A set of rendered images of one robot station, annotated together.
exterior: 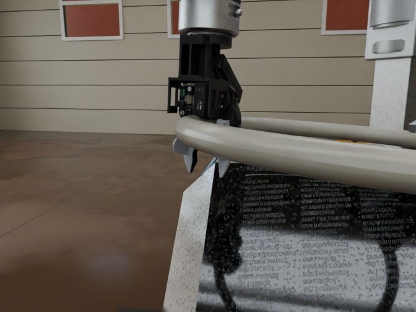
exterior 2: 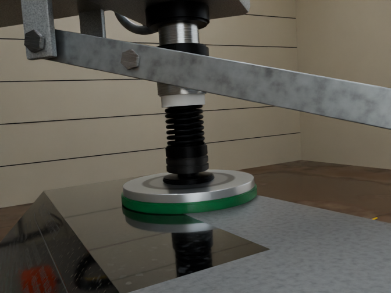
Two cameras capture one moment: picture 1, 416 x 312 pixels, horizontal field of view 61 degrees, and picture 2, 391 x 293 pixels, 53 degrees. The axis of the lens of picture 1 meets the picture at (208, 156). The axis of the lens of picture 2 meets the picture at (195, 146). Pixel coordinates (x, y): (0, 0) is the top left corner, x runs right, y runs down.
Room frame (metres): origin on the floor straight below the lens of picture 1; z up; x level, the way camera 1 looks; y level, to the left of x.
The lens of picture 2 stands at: (1.20, -0.26, 1.01)
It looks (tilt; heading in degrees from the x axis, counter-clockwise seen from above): 5 degrees down; 230
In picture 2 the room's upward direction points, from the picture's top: 4 degrees counter-clockwise
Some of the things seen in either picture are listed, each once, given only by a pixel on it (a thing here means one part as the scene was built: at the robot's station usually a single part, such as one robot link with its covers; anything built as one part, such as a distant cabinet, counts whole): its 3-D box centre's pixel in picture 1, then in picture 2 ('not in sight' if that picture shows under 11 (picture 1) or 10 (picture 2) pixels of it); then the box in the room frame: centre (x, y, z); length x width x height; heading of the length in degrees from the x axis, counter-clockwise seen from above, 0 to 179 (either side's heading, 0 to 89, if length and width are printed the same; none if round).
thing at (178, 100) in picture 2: not in sight; (182, 95); (0.80, -0.75, 1.03); 0.07 x 0.07 x 0.04
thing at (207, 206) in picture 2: not in sight; (188, 185); (0.80, -0.75, 0.88); 0.22 x 0.22 x 0.04
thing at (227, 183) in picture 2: not in sight; (188, 183); (0.80, -0.75, 0.89); 0.21 x 0.21 x 0.01
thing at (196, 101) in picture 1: (203, 78); not in sight; (0.55, 0.01, 1.05); 0.09 x 0.08 x 0.12; 152
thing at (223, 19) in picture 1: (210, 22); not in sight; (0.56, 0.00, 1.14); 0.10 x 0.09 x 0.05; 62
